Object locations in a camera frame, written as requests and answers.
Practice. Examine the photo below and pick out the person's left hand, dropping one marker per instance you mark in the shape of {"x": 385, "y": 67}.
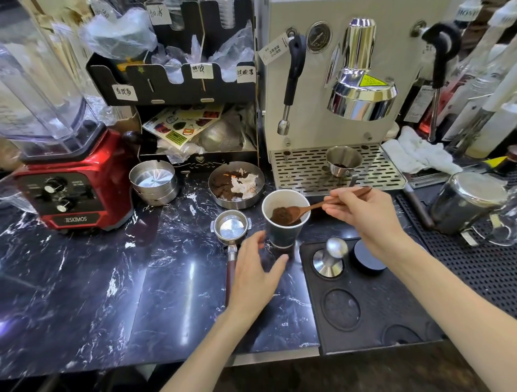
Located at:
{"x": 250, "y": 278}

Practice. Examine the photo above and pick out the person's right hand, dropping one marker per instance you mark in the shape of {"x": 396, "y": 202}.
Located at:
{"x": 369, "y": 218}

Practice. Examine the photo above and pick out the person's left thumb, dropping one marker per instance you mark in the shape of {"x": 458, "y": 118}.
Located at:
{"x": 278, "y": 269}

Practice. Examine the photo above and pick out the person's right thumb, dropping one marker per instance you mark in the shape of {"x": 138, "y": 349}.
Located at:
{"x": 335, "y": 210}

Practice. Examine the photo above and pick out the wooden spoon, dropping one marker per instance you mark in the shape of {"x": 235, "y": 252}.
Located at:
{"x": 311, "y": 206}

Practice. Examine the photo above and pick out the dark paper cup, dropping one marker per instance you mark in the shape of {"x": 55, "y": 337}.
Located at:
{"x": 287, "y": 236}

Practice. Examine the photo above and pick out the person's left forearm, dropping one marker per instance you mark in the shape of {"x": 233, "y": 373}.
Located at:
{"x": 218, "y": 351}

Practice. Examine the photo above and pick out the person's right forearm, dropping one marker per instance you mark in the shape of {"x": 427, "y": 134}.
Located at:
{"x": 444, "y": 307}

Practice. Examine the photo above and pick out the steel coffee tamper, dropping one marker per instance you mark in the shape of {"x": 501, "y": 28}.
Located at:
{"x": 332, "y": 258}

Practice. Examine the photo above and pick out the small steel measuring cup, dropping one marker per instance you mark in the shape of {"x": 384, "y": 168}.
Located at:
{"x": 343, "y": 161}

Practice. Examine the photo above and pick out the ground coffee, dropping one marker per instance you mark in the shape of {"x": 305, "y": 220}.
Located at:
{"x": 282, "y": 215}

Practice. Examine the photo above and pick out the steel drip tray grate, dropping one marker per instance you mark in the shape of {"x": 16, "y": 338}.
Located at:
{"x": 299, "y": 169}

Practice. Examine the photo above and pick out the black coffee distributor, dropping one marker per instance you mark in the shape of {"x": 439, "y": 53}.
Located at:
{"x": 369, "y": 258}

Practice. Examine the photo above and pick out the steel bowl of coffee waste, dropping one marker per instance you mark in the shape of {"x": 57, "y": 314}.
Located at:
{"x": 236, "y": 188}

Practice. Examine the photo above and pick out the black tamping mat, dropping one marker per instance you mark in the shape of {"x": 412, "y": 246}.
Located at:
{"x": 363, "y": 315}

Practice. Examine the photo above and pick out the white cloth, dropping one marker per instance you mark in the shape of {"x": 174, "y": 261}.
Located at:
{"x": 420, "y": 151}

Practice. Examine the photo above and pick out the cream espresso machine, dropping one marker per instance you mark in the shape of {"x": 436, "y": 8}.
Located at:
{"x": 323, "y": 97}

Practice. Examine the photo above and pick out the chrome group head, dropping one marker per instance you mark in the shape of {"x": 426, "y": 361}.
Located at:
{"x": 361, "y": 89}

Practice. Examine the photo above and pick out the steel milk pitcher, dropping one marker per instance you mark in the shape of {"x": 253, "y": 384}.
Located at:
{"x": 464, "y": 206}

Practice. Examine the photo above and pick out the red syrup bottle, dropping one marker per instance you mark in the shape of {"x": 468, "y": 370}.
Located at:
{"x": 428, "y": 109}

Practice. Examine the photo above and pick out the steam wand with black grip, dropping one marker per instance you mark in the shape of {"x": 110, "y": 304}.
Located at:
{"x": 294, "y": 72}
{"x": 442, "y": 52}

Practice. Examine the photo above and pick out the black rubber bar mat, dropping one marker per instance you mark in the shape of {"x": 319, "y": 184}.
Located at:
{"x": 476, "y": 266}

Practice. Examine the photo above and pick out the stacked steel bowls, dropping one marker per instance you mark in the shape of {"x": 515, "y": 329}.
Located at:
{"x": 153, "y": 181}

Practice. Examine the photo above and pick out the white handwritten label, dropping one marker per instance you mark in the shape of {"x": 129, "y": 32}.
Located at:
{"x": 246, "y": 74}
{"x": 158, "y": 14}
{"x": 202, "y": 71}
{"x": 124, "y": 92}

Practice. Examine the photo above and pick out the clear glass cup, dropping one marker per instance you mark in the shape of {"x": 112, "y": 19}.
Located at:
{"x": 503, "y": 222}

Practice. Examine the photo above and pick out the white hanging tag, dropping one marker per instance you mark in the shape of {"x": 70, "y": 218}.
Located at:
{"x": 275, "y": 49}

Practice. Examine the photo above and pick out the sticker sheet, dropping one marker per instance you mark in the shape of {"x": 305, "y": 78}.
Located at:
{"x": 181, "y": 125}

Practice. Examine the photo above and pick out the round pressure gauge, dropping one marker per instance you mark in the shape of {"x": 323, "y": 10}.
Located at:
{"x": 318, "y": 37}

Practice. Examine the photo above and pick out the clear plastic bags in rack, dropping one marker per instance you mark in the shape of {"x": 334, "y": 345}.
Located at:
{"x": 230, "y": 48}

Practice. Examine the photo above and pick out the black organizer rack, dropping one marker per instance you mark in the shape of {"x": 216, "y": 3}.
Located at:
{"x": 169, "y": 87}

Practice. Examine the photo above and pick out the clear bottle with white pump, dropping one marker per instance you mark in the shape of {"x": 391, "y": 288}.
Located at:
{"x": 484, "y": 60}

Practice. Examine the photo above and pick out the red blender base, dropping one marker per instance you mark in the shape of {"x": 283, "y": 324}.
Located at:
{"x": 80, "y": 189}

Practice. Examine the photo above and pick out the crumpled clear plastic bag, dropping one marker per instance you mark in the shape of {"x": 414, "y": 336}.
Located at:
{"x": 117, "y": 34}

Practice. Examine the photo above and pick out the clear blender jar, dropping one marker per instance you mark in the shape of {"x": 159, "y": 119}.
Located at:
{"x": 40, "y": 89}

